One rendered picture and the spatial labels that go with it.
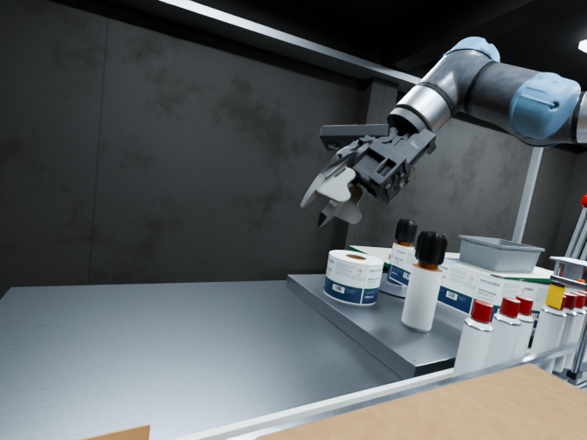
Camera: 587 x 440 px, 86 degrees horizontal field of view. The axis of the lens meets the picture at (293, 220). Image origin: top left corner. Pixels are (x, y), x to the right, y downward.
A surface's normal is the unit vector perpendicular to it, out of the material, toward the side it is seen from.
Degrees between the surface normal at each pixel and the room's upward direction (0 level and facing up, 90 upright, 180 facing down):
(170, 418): 0
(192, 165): 90
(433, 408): 0
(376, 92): 90
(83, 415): 0
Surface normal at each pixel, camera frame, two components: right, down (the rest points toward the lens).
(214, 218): 0.36, 0.16
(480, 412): 0.14, -0.98
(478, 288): -0.84, -0.06
